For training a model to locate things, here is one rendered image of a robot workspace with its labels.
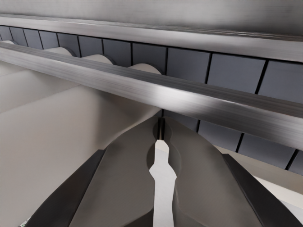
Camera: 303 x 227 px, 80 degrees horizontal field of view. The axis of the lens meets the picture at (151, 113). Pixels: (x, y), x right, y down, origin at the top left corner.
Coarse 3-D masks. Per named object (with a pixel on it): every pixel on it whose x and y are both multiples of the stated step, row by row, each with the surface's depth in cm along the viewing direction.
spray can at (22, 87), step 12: (96, 60) 18; (108, 60) 19; (24, 72) 14; (36, 72) 14; (0, 84) 12; (12, 84) 12; (24, 84) 13; (36, 84) 13; (48, 84) 14; (60, 84) 14; (72, 84) 15; (0, 96) 11; (12, 96) 12; (24, 96) 12; (36, 96) 13; (0, 108) 11; (12, 108) 12
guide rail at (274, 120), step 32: (32, 64) 13; (64, 64) 11; (96, 64) 11; (128, 96) 9; (160, 96) 8; (192, 96) 7; (224, 96) 7; (256, 96) 7; (256, 128) 7; (288, 128) 6
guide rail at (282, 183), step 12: (156, 144) 16; (240, 156) 14; (252, 168) 13; (264, 168) 13; (276, 168) 13; (264, 180) 12; (276, 180) 12; (288, 180) 12; (300, 180) 12; (276, 192) 12; (288, 192) 12; (300, 192) 12; (300, 204) 12
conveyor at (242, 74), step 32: (0, 32) 30; (32, 32) 25; (128, 64) 19; (160, 64) 17; (192, 64) 15; (224, 64) 14; (256, 64) 13; (288, 64) 12; (288, 96) 13; (192, 128) 18; (224, 128) 16; (288, 160) 14
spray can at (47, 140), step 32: (64, 96) 10; (96, 96) 11; (0, 128) 8; (32, 128) 8; (64, 128) 9; (96, 128) 10; (128, 128) 13; (0, 160) 7; (32, 160) 8; (64, 160) 9; (0, 192) 7; (32, 192) 8; (0, 224) 7
